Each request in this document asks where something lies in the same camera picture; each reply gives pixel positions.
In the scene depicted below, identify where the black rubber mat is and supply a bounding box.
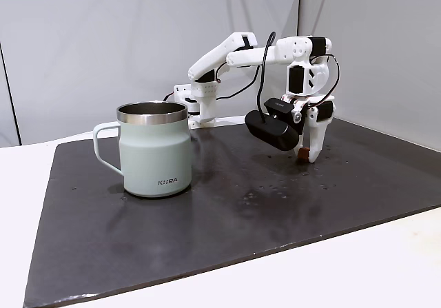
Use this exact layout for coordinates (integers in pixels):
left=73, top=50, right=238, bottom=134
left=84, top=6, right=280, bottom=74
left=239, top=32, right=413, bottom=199
left=22, top=116, right=441, bottom=308

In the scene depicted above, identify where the black oval camera box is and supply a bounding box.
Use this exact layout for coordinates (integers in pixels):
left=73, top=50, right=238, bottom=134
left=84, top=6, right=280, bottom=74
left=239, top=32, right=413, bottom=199
left=244, top=97, right=300, bottom=152

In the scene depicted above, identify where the pale green steel mug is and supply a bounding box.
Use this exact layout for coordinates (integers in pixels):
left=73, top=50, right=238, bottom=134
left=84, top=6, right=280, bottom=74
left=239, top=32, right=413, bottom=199
left=92, top=101, right=193, bottom=199

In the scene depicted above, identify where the black camera cable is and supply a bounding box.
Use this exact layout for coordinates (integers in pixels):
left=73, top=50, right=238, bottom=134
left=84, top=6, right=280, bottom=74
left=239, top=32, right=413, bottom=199
left=256, top=31, right=278, bottom=121

